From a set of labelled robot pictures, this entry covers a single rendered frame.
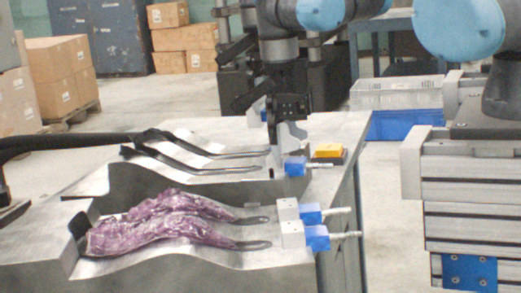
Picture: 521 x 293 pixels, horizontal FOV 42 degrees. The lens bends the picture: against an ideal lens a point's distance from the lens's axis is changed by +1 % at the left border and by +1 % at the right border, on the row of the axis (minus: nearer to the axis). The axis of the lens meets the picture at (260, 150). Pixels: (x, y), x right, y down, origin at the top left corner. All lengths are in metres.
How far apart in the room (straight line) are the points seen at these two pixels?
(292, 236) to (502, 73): 0.41
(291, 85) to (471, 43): 0.48
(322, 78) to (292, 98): 4.06
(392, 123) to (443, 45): 3.66
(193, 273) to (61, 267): 0.20
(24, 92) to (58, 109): 0.58
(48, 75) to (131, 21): 2.57
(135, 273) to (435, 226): 0.48
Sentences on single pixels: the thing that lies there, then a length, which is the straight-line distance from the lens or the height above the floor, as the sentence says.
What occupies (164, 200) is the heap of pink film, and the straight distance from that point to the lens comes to 1.21.
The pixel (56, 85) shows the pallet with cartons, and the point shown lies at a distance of 6.00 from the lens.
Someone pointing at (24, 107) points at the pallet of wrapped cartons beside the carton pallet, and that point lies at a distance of 5.47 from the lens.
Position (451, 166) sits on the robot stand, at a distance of 1.11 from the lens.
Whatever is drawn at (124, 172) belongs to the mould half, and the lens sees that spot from 1.43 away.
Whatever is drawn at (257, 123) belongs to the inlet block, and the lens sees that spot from 1.66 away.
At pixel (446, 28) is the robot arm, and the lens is 0.95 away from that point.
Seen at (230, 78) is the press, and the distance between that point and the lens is 5.58.
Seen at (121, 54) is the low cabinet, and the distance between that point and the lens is 8.47.
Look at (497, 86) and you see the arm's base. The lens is 1.09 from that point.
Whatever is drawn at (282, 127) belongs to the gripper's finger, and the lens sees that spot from 1.33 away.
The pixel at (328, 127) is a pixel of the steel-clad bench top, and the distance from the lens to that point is 2.01.
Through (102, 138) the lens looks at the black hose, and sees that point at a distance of 1.86.
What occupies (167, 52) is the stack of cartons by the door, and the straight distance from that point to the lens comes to 8.31.
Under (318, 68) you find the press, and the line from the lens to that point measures 5.34.
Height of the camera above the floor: 1.32
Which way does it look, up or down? 16 degrees down
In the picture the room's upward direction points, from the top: 6 degrees counter-clockwise
